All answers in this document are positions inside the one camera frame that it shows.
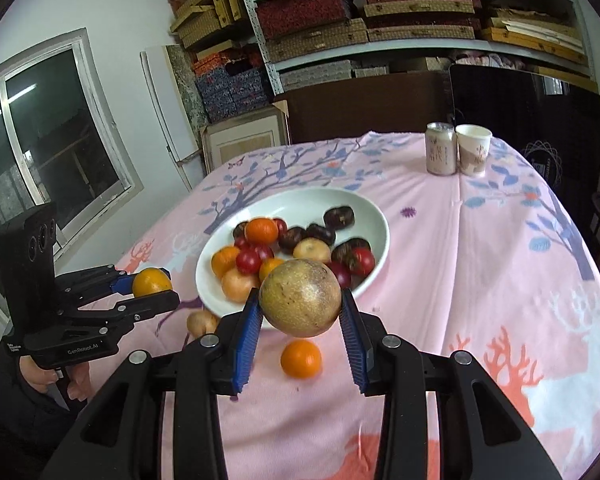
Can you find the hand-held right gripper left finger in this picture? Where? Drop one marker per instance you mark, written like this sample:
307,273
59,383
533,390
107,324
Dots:
245,340

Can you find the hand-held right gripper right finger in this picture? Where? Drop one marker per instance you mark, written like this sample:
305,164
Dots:
355,345

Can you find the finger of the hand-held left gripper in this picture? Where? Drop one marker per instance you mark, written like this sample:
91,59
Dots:
150,305
121,285

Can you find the yellow green mandarin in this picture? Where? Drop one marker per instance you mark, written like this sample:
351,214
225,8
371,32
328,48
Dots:
151,282

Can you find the pale orange mandarin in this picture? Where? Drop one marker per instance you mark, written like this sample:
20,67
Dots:
239,285

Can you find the speckled yellow passion fruit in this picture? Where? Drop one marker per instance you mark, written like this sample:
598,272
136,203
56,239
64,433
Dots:
300,297

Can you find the red tomato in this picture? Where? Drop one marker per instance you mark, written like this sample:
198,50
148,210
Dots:
240,242
248,260
265,251
364,261

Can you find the dark brown water chestnut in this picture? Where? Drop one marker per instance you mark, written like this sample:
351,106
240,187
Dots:
339,216
238,229
346,250
292,240
321,232

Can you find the white plate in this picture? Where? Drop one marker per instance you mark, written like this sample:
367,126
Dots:
290,205

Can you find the person's left forearm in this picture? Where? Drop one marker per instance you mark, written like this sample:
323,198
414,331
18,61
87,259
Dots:
15,410

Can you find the person's left hand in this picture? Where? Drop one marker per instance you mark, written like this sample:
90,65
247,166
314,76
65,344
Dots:
37,375

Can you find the pink deer print tablecloth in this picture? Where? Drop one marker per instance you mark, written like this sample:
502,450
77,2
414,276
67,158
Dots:
455,260

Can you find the white framed window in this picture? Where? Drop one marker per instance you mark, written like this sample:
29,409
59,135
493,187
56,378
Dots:
55,135

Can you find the white board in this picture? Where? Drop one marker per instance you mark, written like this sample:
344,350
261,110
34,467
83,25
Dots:
165,100

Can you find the framed picture in cardboard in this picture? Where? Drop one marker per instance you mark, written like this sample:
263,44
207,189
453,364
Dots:
245,140

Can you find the pink drink can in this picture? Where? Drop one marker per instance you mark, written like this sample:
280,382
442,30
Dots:
440,152

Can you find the grey marble slab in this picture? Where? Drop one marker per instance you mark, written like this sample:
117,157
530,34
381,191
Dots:
187,80

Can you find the stack of blue floral boxes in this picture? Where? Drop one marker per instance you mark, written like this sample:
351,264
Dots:
225,92

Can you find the white paper cup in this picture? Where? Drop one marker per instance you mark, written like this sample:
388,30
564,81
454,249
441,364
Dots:
474,152

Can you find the stack of orange patterned boxes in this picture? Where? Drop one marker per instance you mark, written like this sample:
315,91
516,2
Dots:
207,65

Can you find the dark brown wooden board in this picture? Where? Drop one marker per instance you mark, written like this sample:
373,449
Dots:
370,105

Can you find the grey patterned box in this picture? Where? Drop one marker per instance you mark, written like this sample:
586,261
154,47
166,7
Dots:
315,76

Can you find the stack of yellow cardboard boxes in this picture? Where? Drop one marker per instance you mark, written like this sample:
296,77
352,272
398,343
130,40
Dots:
200,20

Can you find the black panel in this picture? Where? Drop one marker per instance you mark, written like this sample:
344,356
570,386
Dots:
545,120

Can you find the white metal shelf rack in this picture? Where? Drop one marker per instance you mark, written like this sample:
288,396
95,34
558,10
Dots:
405,46

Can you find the pink cloth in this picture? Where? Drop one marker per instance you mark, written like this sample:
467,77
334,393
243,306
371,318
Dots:
490,59

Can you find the red patterned box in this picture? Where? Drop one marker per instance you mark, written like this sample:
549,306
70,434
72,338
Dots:
300,10

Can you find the stack of tan woven boxes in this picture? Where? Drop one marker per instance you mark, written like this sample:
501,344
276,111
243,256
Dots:
420,7

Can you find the stack of flat wooden boxes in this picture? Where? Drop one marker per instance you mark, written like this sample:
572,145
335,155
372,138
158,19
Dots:
530,35

